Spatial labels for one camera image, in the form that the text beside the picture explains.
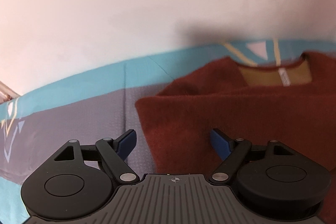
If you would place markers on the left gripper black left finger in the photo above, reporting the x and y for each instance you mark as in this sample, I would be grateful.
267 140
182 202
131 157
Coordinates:
101 163

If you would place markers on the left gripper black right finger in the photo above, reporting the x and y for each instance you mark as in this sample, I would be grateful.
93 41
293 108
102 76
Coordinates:
235 153

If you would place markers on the dark red knit sweater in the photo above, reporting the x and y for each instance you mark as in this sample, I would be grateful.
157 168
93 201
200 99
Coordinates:
251 103

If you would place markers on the blue grey patterned bedsheet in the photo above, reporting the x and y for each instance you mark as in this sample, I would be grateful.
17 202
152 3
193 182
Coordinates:
100 102

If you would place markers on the white door frame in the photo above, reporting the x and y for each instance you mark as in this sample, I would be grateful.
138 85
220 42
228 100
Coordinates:
6 93

